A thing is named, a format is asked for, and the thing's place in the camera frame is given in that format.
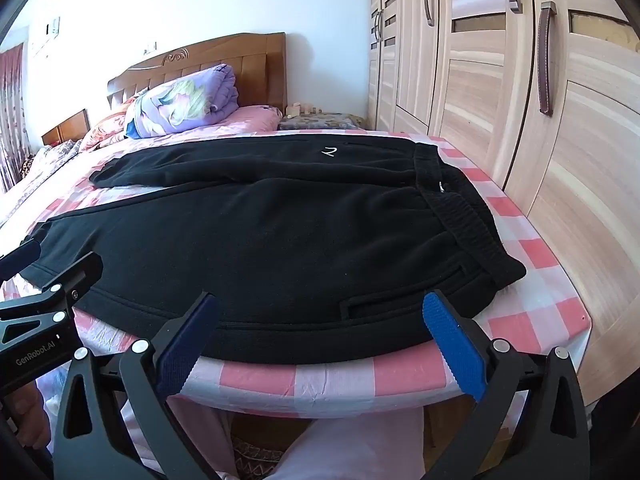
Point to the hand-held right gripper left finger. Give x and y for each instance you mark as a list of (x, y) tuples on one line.
[(185, 345)]

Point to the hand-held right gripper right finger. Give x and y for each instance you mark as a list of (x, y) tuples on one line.
[(452, 345)]

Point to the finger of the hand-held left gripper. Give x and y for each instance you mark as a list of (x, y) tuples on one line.
[(21, 256), (75, 275)]

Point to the black pants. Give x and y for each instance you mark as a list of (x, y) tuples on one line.
[(275, 240)]

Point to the person's left hand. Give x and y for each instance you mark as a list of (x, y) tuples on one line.
[(32, 415)]

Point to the patterned purple bedspread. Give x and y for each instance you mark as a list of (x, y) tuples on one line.
[(35, 170)]

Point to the pink checked plastic sheet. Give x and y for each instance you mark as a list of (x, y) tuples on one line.
[(530, 255)]

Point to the pink floral curtain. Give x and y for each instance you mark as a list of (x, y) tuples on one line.
[(11, 120)]

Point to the small wooden headboard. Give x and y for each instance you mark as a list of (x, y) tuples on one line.
[(67, 127)]

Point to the orange floral pillow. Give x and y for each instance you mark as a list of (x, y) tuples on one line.
[(100, 132)]

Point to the purple floral pillow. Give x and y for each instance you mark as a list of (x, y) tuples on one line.
[(170, 105)]

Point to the light wooden wardrobe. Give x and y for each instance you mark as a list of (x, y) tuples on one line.
[(575, 160)]

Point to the white air conditioner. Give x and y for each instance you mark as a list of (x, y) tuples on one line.
[(44, 35)]

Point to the carved wooden bed headboard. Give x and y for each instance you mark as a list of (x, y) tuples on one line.
[(250, 65)]

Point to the white wall socket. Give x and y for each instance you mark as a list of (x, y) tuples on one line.
[(150, 49)]

